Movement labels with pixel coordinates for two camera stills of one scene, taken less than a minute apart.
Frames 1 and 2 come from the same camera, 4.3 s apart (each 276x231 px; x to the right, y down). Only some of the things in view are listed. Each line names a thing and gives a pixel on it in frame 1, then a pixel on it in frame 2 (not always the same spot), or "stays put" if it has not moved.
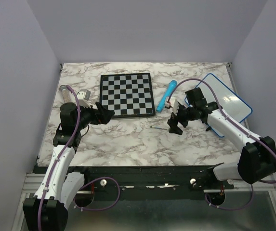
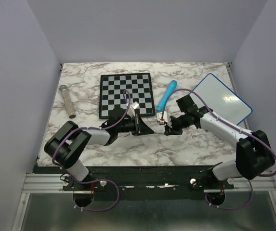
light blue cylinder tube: [172, 86] stays put
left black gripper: [103, 117] to [140, 126]
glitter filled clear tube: [66, 94] stays put
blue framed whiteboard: [232, 107] stays put
